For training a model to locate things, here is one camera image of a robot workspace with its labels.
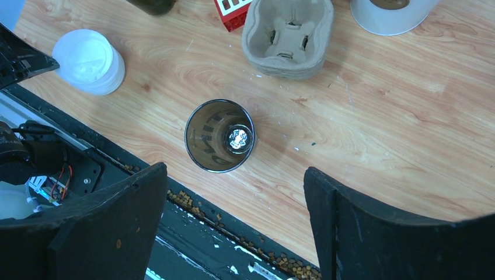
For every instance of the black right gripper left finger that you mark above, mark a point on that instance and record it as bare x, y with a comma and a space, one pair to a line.
108, 234

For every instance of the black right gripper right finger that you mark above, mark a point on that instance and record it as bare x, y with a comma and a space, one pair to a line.
359, 237

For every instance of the clear brown printed coffee cup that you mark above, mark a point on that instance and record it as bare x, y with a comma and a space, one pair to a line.
219, 136

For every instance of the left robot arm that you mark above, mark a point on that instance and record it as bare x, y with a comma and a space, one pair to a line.
39, 168

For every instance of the dark cup of coffee beans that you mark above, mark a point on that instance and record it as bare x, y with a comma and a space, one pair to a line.
154, 7

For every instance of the brown pulp cup carrier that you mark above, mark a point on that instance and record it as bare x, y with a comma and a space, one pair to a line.
288, 39

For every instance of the red white block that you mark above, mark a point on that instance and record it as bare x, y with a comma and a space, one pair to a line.
232, 13

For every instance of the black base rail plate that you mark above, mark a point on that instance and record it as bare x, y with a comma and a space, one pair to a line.
195, 238

